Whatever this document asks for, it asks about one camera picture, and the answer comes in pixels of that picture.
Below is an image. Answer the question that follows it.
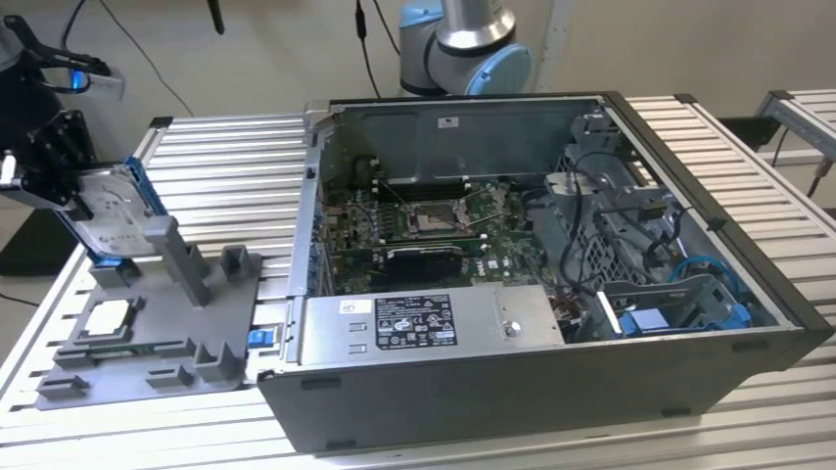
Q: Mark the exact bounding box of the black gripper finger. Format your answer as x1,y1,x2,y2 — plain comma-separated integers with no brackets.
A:
54,193,94,222

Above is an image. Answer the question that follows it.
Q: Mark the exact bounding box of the hard disk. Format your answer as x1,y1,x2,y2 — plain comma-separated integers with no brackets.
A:
61,156,161,270

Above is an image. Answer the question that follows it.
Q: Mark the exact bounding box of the grey disk bay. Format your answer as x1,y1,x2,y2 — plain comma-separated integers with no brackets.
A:
528,115,778,344

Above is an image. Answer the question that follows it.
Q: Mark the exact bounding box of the black stand with base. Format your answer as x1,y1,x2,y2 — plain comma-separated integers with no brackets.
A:
0,208,74,278

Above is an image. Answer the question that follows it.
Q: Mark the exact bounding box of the silver CPU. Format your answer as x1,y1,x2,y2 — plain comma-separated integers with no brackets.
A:
85,300,137,338

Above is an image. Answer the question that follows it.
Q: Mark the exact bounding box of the grey parts rack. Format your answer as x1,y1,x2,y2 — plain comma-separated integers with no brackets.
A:
29,214,266,412

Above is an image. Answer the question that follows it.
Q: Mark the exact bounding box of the green RAM stick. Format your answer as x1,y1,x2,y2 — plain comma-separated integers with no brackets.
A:
84,342,197,362

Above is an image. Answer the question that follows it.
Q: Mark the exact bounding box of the thin locking lever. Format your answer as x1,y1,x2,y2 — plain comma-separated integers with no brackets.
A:
382,180,416,207

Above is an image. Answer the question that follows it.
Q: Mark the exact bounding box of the black RAM slot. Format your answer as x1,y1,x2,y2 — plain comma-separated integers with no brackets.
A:
370,176,473,193

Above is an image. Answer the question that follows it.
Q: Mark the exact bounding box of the black graphics card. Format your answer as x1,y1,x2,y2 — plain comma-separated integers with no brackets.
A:
381,244,466,284

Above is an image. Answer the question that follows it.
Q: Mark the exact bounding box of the CPU socket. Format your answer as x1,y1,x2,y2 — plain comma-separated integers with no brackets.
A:
404,200,469,237

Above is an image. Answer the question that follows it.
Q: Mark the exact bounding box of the metal socket cover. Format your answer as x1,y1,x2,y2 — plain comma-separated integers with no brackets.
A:
456,188,509,221

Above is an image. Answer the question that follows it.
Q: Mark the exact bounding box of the silver power supply unit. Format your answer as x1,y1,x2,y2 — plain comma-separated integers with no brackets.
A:
296,283,566,366

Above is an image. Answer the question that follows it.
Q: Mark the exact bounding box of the green motherboard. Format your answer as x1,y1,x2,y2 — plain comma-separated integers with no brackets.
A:
318,180,556,296

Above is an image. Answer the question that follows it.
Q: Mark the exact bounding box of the open black PC case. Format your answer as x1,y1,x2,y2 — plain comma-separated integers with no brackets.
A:
257,90,836,454

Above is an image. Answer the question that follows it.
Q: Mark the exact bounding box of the blue carrier in bay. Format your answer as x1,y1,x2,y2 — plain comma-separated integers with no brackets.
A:
616,307,672,337

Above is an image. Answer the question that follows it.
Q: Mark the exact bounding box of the black box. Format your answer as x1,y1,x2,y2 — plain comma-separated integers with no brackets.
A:
717,117,782,153

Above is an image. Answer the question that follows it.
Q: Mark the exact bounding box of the metal slat side table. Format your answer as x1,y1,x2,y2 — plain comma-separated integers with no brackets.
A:
754,89,836,165

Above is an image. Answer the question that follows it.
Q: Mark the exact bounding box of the thin black wall cable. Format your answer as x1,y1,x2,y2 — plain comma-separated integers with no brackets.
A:
101,0,196,118

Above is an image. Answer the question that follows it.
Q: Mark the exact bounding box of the thick black camera cable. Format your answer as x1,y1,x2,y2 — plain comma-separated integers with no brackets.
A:
60,0,90,48

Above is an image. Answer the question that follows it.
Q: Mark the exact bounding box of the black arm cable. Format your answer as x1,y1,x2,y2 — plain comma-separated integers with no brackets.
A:
353,0,384,99

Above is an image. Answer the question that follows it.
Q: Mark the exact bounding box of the long black wire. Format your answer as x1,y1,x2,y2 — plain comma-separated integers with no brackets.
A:
557,151,629,290

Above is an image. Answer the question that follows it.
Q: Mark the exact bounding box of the blue wire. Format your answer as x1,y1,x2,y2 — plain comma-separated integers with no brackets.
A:
670,253,728,286

